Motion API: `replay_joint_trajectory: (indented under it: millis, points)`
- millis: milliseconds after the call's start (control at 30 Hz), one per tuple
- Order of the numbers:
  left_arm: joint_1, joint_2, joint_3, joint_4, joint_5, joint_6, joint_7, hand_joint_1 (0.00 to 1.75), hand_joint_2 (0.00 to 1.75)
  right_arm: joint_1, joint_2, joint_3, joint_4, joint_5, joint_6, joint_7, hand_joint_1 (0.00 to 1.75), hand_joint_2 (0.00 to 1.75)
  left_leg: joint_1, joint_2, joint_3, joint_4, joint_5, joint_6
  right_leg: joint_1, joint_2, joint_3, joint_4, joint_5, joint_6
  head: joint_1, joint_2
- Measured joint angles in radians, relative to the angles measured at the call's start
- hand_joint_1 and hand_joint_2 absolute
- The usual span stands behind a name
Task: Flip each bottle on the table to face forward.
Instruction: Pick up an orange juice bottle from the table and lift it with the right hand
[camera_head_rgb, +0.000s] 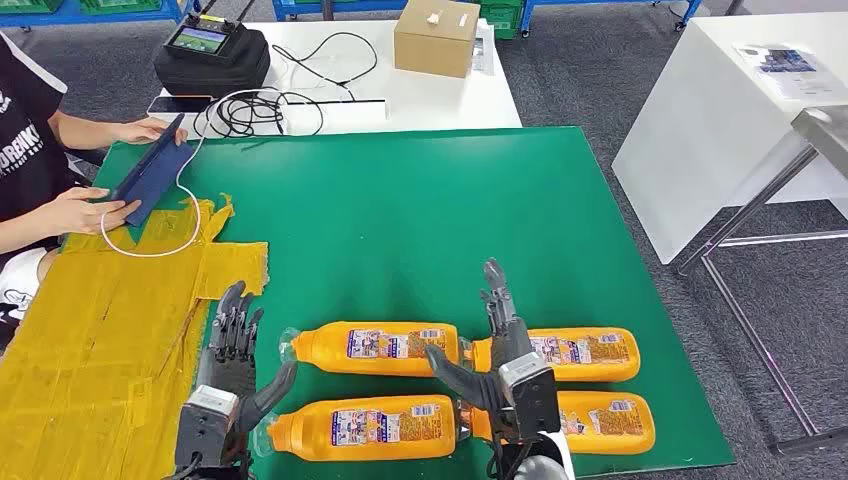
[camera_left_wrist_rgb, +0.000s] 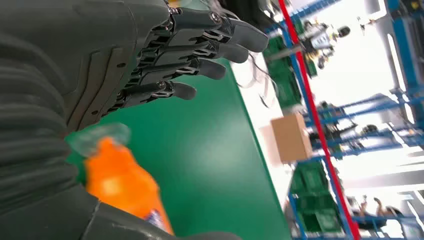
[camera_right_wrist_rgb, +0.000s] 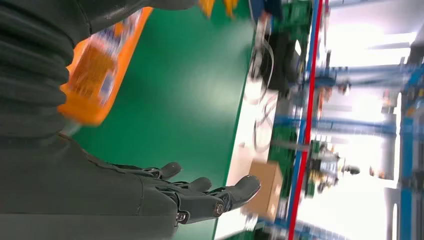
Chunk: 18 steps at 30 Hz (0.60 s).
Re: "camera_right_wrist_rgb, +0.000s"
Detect blue metal shelf rack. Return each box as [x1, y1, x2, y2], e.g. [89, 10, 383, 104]
[264, 0, 424, 240]

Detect white background humanoid robot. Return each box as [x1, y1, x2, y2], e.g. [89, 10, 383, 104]
[304, 142, 361, 197]

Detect cardboard box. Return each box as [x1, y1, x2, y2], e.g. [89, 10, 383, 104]
[245, 160, 284, 222]

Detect red metal bar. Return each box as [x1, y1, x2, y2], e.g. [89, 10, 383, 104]
[287, 0, 330, 240]

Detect coiled black cable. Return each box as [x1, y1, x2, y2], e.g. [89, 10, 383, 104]
[248, 33, 277, 153]

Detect green plastic crate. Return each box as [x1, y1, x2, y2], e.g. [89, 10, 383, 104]
[267, 125, 299, 166]
[281, 0, 314, 37]

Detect white table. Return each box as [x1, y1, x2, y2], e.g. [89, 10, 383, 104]
[215, 79, 282, 240]

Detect black device with screen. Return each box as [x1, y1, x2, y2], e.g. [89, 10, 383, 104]
[261, 29, 300, 94]

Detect green table mat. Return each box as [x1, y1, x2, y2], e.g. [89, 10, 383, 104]
[71, 0, 258, 240]

